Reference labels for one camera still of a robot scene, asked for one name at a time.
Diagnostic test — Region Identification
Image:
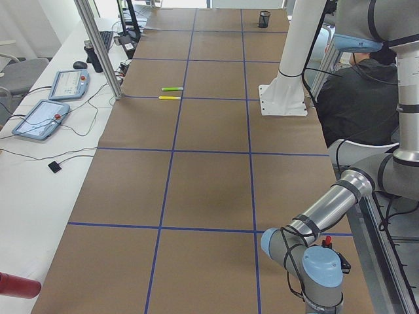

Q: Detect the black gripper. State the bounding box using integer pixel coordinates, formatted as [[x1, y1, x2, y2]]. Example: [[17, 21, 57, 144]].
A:
[[337, 252, 351, 273]]

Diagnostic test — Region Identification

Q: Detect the red marker pen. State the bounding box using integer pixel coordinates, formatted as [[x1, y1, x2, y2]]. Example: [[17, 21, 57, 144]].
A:
[[321, 235, 333, 249]]

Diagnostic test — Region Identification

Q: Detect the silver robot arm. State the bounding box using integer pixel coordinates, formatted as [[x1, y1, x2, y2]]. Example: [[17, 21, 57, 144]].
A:
[[261, 1, 418, 313]]

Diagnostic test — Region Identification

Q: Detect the seated person in black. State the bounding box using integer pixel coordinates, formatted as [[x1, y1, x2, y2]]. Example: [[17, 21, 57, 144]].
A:
[[316, 44, 399, 147]]

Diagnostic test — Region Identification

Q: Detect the brown paper table mat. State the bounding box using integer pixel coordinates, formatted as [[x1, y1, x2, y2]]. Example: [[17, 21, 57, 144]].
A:
[[33, 9, 335, 313]]

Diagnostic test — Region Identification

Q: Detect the yellow marker pen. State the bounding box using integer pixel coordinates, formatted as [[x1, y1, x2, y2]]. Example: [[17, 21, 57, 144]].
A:
[[158, 96, 181, 101]]

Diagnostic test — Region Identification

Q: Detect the green marker pen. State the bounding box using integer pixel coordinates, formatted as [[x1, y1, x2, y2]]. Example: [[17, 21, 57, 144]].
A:
[[161, 87, 184, 92]]

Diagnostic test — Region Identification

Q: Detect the far black mesh cup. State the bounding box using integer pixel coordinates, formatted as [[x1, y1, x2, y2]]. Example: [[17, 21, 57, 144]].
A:
[[258, 10, 271, 28]]

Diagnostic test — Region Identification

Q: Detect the small black sensor box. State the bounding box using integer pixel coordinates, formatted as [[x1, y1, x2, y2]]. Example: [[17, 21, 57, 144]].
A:
[[48, 161, 62, 173]]

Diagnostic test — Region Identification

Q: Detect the labelled black box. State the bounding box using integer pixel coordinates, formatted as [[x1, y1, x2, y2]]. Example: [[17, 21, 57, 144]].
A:
[[114, 35, 137, 60]]

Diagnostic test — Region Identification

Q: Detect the black water bottle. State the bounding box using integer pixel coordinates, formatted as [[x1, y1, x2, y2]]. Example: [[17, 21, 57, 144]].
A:
[[84, 40, 103, 73]]

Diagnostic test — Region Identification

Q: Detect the upper teach pendant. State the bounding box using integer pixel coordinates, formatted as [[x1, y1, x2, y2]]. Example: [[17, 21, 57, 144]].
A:
[[48, 69, 90, 101]]

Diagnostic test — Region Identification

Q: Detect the teach pendant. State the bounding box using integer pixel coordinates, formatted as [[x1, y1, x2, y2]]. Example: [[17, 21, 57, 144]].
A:
[[12, 99, 70, 141], [48, 69, 90, 101]]

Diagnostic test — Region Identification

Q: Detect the black keyboard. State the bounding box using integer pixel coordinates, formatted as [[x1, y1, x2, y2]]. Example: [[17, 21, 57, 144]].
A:
[[99, 31, 114, 52]]

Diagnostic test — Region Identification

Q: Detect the black computer mouse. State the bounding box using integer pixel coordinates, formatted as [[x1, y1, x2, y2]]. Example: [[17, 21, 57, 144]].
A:
[[73, 61, 88, 70]]

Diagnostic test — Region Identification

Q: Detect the lower teach pendant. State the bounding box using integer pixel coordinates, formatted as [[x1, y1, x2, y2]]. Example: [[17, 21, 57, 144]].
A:
[[12, 99, 70, 141]]

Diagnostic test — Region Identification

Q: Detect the red bottle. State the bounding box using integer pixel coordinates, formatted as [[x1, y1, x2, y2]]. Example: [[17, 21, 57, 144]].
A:
[[1, 273, 41, 299]]

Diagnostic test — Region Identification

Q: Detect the white camera pole base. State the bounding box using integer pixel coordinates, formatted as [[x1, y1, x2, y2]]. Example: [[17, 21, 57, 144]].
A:
[[259, 0, 326, 116]]

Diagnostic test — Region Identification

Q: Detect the aluminium frame post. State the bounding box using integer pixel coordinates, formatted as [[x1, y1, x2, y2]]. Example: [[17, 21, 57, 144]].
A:
[[74, 0, 122, 100]]

